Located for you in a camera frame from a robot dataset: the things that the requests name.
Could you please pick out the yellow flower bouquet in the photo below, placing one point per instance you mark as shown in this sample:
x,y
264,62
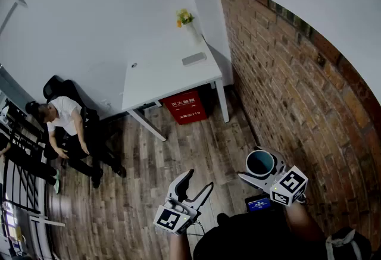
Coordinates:
x,y
184,16

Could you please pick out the person's right forearm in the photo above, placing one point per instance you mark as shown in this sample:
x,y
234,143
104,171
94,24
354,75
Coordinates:
x,y
300,220

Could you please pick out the black office chair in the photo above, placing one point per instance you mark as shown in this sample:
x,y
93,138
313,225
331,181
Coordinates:
x,y
55,87

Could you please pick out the person in black shirt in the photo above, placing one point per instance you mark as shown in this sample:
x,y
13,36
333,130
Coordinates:
x,y
244,238

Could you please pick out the black metal railing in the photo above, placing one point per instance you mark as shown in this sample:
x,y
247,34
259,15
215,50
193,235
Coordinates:
x,y
21,137

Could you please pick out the white table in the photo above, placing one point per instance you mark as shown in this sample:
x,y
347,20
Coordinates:
x,y
166,80

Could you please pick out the grey rectangular tray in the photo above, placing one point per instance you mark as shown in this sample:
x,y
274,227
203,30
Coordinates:
x,y
194,59

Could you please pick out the red metal box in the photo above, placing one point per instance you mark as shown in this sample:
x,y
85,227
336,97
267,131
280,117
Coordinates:
x,y
184,107

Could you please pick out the white vase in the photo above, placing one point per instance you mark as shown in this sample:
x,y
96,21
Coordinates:
x,y
193,32

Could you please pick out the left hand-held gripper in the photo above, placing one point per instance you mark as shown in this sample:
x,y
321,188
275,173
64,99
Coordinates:
x,y
169,220

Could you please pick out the white wall socket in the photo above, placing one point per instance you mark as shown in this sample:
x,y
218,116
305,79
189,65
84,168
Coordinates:
x,y
106,102

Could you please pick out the person's left forearm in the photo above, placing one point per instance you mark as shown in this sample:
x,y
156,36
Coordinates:
x,y
180,248

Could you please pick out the white cup teal inside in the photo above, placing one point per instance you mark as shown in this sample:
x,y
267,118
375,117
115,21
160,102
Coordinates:
x,y
259,163

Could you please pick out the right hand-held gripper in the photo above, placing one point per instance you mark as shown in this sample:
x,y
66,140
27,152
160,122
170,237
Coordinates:
x,y
290,186

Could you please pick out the black device with blue screen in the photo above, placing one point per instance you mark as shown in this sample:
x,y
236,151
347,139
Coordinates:
x,y
258,203

